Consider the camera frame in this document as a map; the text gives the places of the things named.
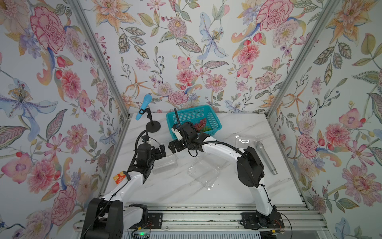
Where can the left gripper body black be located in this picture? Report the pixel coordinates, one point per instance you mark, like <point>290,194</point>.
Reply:
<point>155,155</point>

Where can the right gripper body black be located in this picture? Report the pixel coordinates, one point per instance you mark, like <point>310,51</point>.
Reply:
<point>181,145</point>

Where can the teal plastic mesh basket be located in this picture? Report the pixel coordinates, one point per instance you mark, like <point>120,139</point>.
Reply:
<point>195,115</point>

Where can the clear clamshell container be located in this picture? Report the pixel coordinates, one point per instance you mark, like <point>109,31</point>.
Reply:
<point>165,164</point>
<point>244,141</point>
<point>207,169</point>

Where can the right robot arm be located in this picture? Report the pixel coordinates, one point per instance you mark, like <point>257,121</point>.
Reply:
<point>250,169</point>

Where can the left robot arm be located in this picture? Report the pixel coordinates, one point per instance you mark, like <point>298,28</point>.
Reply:
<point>106,217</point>

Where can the red grape bunch back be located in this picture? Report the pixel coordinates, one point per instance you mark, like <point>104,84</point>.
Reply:
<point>201,125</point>

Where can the green grape bunch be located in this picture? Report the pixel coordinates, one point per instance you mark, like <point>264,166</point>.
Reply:
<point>206,128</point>

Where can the black microphone stand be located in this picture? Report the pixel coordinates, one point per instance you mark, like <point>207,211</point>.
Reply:
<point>153,125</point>

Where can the blue microphone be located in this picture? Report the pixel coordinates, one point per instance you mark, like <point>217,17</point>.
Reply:
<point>146,101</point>

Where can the grey microphone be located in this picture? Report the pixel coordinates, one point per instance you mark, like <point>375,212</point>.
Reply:
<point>260,149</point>

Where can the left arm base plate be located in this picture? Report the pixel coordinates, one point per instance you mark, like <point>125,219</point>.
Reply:
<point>155,219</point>

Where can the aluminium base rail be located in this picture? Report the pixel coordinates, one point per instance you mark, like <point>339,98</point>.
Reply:
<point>179,217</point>

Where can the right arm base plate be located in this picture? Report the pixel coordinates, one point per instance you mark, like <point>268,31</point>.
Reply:
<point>256,221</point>

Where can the left aluminium frame post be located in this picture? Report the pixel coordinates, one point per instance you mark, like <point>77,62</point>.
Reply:
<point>89,34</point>

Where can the aluminium frame post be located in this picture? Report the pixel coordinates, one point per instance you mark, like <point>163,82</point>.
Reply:
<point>89,34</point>
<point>319,26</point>

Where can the right aluminium frame post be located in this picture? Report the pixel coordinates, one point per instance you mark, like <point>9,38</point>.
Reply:
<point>319,26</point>

